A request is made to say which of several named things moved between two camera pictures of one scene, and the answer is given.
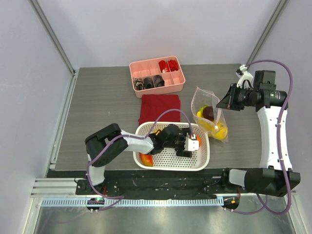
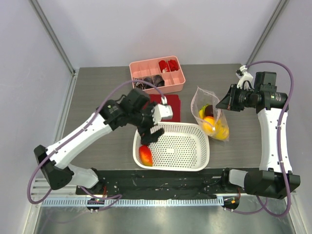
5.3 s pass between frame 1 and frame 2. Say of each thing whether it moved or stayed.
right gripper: stayed
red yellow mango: stayed
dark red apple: stayed
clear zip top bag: stayed
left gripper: moved
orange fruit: moved
